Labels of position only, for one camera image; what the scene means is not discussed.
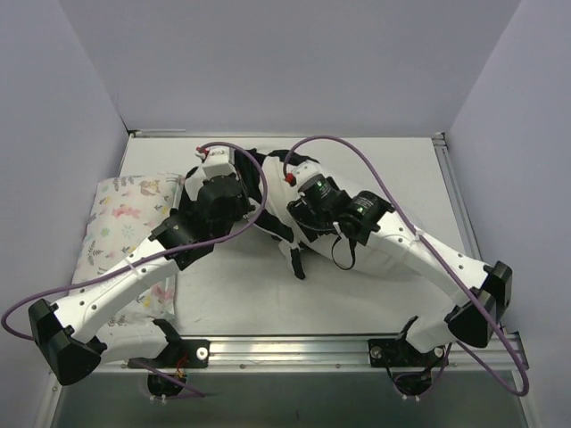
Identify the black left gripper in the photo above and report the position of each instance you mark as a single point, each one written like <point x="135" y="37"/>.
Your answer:
<point x="243" y="165"/>

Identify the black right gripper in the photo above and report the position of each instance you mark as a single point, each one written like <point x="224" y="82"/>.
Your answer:
<point x="301" y="214"/>

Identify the black white checkered pillowcase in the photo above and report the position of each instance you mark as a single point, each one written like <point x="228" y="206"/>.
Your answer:
<point x="275" y="220"/>

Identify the white pillow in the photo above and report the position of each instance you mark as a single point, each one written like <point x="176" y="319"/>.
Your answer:
<point x="357" y="253"/>

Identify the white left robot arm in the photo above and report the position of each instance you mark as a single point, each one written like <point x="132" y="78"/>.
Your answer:
<point x="72" y="333"/>

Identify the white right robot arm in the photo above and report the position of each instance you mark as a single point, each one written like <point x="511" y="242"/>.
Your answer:
<point x="479" y="293"/>

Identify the floral print pillow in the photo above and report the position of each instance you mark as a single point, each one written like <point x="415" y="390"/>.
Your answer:
<point x="125" y="211"/>

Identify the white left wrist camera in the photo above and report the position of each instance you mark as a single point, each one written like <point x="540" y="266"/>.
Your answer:
<point x="216" y="161"/>

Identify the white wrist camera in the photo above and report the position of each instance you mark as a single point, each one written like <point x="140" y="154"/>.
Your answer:
<point x="216" y="161"/>
<point x="301" y="171"/>

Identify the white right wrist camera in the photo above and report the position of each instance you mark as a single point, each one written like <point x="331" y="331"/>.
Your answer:
<point x="301" y="171"/>

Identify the aluminium back rail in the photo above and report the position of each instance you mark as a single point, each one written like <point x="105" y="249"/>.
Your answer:
<point x="159" y="133"/>

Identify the aluminium front rail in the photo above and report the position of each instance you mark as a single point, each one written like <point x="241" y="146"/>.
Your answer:
<point x="285" y="352"/>

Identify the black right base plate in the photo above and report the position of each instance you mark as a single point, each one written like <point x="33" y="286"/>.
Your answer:
<point x="391" y="352"/>

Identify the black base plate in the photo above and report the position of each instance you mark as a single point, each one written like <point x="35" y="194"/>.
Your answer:
<point x="391" y="352"/>
<point x="193" y="353"/>

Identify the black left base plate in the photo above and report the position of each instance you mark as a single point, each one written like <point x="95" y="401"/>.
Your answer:
<point x="193" y="353"/>

